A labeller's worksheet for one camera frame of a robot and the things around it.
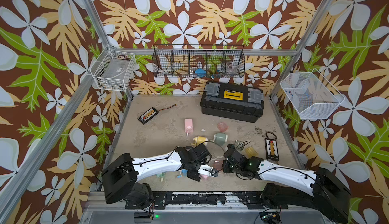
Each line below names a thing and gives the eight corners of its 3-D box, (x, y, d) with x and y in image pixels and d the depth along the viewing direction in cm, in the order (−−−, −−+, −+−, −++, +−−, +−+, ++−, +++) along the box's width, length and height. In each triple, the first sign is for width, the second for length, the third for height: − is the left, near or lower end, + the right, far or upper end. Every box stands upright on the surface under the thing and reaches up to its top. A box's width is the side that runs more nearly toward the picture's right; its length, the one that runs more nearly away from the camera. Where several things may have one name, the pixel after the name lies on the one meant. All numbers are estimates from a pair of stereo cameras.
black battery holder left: (137, 119, 108) (136, 118, 106) (153, 108, 115) (152, 106, 113) (143, 124, 106) (142, 122, 104) (158, 113, 112) (158, 111, 110)
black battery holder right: (265, 160, 89) (267, 159, 88) (264, 132, 102) (265, 130, 100) (278, 163, 88) (279, 161, 87) (275, 134, 101) (276, 132, 99)
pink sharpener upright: (184, 136, 99) (184, 130, 93) (185, 124, 105) (184, 118, 99) (193, 136, 99) (193, 130, 93) (193, 124, 105) (193, 118, 99)
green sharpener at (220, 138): (211, 145, 95) (212, 140, 89) (210, 138, 98) (211, 132, 92) (226, 145, 95) (228, 140, 89) (225, 138, 98) (227, 132, 92)
